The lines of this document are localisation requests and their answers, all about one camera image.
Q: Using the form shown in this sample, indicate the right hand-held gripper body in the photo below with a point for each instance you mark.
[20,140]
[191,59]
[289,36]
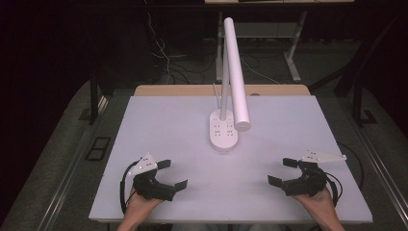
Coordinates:
[309,183]

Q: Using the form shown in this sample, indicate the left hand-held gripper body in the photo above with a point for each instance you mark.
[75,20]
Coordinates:
[150,187]

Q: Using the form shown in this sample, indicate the person's left hand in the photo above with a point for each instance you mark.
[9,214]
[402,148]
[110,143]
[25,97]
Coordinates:
[139,205]

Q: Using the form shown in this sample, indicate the person's right hand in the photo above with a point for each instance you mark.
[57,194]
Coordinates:
[319,205]

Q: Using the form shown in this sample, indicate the black metal stand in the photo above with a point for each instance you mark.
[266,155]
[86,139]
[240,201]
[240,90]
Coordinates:
[93,102]
[358,102]

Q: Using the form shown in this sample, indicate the white desk lamp with sockets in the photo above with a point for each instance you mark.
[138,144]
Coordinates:
[235,80]

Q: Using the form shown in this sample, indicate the black rectangular floor frame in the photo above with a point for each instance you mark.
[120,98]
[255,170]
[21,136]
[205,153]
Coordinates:
[97,148]

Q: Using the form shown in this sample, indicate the metal floor rail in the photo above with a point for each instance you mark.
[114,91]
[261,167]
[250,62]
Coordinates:
[69,166]
[378,160]

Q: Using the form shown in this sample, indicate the white metal desk frame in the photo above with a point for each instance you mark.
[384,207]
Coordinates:
[293,54]

